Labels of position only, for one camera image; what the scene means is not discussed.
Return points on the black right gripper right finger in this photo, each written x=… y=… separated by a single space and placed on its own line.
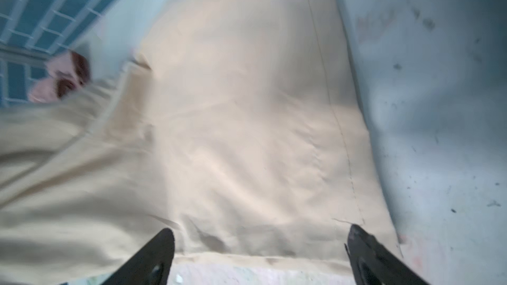
x=372 y=263

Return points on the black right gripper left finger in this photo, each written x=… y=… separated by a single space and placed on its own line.
x=150 y=265

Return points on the beige shorts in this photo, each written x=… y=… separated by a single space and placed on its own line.
x=237 y=127

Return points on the pink shorts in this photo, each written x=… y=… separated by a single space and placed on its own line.
x=67 y=72

